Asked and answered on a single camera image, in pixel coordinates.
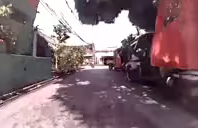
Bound pale low building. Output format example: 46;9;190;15
83;43;116;66

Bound red car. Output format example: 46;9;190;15
107;47;128;72

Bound green bush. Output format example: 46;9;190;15
51;43;88;74

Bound black car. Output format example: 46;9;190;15
124;32;168;84

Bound grey asphalt road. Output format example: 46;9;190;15
0;64;198;128

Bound small tree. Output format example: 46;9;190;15
52;23;72;45

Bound dark tree canopy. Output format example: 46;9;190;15
73;0;158;33

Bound kerb strip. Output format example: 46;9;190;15
0;77;60;111

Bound grey building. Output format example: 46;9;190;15
0;0;55;58

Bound overhead wires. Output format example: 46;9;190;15
38;0;95;46

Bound green wall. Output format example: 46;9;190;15
0;52;53;100

